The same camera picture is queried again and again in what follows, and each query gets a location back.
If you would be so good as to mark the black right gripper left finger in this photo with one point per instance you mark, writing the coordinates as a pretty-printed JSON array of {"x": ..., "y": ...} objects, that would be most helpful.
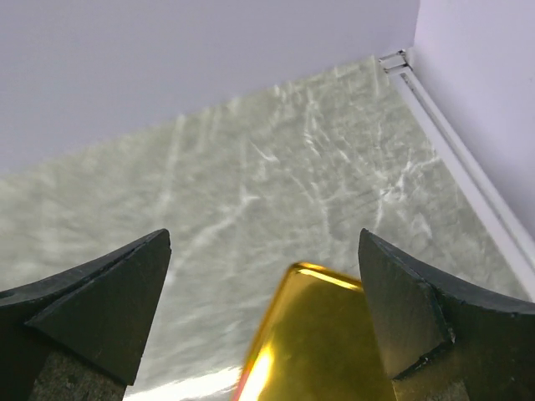
[{"x": 81, "y": 334}]

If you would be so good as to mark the white aluminium side rail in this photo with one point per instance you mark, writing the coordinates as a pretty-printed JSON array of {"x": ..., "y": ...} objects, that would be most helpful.
[{"x": 510, "y": 236}]

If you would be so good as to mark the gold tin lid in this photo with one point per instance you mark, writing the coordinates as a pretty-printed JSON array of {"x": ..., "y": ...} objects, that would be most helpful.
[{"x": 315, "y": 342}]

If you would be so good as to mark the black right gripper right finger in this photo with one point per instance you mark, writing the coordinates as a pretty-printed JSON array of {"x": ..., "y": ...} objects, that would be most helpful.
[{"x": 442, "y": 338}]

